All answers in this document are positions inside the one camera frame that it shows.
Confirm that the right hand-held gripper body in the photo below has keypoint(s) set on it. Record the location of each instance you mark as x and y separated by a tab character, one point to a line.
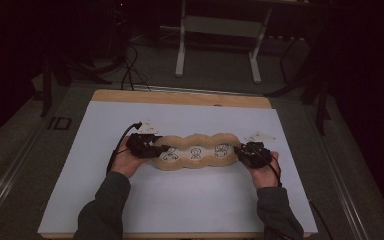
256	155

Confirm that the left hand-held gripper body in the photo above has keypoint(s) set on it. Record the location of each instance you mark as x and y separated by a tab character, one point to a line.
141	146

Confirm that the person's left hand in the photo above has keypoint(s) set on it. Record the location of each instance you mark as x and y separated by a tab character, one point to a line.
126	163

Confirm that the person's right hand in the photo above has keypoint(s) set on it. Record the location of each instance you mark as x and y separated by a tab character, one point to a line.
263	176

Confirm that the white table sheet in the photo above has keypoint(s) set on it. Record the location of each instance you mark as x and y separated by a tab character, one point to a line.
196	200

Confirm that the silver metal strip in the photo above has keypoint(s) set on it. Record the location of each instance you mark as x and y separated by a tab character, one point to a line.
196	90

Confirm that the black stand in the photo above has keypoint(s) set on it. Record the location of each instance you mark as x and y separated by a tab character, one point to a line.
46	90
320	100

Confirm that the white metal stand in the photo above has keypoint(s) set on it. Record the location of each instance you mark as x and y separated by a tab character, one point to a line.
180	50

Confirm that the black rectangular bracket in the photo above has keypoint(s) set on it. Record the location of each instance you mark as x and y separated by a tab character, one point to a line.
60	123

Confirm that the metal floor rail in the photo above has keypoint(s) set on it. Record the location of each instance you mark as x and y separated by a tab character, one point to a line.
10	173
341	180

